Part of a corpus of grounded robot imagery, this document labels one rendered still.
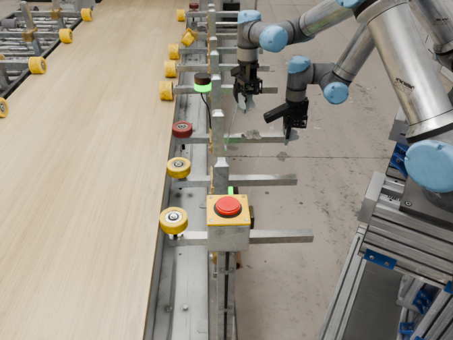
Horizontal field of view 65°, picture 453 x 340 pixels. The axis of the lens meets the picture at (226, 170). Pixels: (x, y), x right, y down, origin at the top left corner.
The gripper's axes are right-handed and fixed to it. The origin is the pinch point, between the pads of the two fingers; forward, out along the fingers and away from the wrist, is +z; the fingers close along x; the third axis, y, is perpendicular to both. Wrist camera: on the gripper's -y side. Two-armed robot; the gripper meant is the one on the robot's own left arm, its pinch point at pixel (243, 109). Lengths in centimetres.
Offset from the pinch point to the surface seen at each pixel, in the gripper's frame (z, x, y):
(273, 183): 16.7, -0.6, 26.3
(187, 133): 8.5, -21.5, -5.8
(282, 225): 98, 41, -23
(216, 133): -7.0, -21.0, 24.2
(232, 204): -22, -37, 72
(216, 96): -8.0, -11.7, 1.0
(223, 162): -13, -29, 48
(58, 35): -2, -60, -131
